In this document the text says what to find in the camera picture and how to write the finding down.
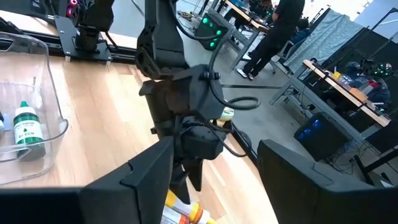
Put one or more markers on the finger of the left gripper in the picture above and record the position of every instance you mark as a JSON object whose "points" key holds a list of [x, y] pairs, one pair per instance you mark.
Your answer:
{"points": [[178, 183], [194, 171]]}

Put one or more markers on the orange brown paint bottle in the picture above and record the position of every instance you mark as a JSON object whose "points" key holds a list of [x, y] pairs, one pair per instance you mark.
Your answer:
{"points": [[174, 220]]}

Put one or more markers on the yellow paint bottle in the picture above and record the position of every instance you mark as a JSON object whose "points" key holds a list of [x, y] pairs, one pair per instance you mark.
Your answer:
{"points": [[183, 208]]}

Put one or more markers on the green paint bottle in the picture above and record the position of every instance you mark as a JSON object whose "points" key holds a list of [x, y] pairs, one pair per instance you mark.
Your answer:
{"points": [[28, 130]]}

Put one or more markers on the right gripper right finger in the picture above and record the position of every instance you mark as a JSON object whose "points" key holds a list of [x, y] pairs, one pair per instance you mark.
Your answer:
{"points": [[311, 199]]}

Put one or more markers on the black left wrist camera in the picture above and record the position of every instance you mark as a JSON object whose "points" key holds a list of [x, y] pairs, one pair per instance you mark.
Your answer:
{"points": [[199, 93]]}

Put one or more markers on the person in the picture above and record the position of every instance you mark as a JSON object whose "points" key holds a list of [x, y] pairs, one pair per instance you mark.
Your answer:
{"points": [[377, 90], [280, 25], [300, 31]]}

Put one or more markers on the clear plastic bin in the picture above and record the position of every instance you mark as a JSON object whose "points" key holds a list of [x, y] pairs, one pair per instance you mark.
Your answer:
{"points": [[54, 93]]}

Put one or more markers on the black table frame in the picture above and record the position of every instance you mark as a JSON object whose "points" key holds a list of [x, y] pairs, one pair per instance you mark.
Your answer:
{"points": [[124, 54]]}

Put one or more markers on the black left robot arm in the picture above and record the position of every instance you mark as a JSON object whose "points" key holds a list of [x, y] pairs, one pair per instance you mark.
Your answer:
{"points": [[161, 31]]}

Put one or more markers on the computer tower green lights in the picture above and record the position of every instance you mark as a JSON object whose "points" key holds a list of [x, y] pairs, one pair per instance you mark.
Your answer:
{"points": [[208, 34]]}

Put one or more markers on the mint glazed toy donut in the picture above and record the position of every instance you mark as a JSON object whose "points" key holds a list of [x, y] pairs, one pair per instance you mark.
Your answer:
{"points": [[227, 113]]}

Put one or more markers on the computer tower blue lights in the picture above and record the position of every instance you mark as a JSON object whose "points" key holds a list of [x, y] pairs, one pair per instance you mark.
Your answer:
{"points": [[320, 137]]}

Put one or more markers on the grey tarp curtain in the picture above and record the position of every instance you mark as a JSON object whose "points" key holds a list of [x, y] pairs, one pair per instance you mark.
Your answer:
{"points": [[326, 37]]}

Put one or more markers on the wooden top desk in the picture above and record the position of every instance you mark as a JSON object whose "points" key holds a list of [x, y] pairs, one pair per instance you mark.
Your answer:
{"points": [[245, 18], [345, 90]]}

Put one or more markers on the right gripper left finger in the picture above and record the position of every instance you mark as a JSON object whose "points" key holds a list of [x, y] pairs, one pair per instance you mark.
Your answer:
{"points": [[124, 199]]}

